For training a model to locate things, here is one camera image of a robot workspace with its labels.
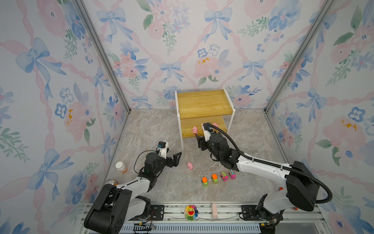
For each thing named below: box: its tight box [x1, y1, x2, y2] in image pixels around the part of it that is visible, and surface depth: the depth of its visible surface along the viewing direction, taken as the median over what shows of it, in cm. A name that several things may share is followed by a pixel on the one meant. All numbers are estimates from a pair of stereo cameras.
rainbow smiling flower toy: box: [184, 204, 199, 221], surface depth 75 cm
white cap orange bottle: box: [114, 161, 129, 175], surface depth 84 cm
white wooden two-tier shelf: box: [174, 86, 236, 152], surface depth 78 cm
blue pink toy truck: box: [228, 169, 237, 180], surface depth 86 cm
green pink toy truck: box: [220, 171, 229, 182], surface depth 85 cm
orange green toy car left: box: [201, 176, 209, 188], surface depth 84 cm
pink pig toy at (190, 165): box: [187, 161, 194, 171], surface depth 90 cm
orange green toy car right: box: [211, 173, 219, 184], surface depth 85 cm
